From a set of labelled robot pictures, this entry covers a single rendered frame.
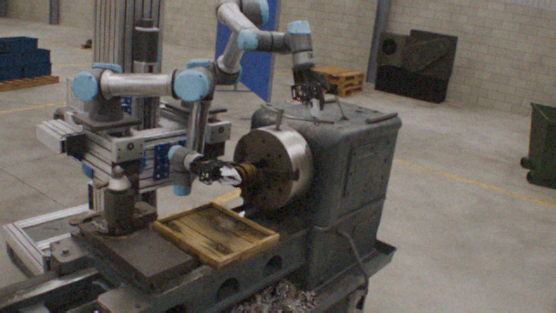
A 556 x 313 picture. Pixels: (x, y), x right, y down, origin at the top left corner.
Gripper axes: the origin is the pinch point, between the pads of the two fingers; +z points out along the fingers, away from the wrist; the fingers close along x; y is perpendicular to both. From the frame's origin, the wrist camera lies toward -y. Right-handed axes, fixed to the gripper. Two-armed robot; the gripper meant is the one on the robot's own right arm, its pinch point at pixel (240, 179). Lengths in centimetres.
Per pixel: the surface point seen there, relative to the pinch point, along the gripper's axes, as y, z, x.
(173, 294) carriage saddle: 44, 20, -18
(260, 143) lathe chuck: -15.0, -5.4, 9.3
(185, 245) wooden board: 22.5, -1.3, -19.4
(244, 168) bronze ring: -3.4, -1.4, 3.2
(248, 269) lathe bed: 4.7, 11.9, -29.1
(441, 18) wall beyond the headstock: -987, -342, 73
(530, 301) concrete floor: -207, 85, -110
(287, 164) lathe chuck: -15.2, 8.7, 5.3
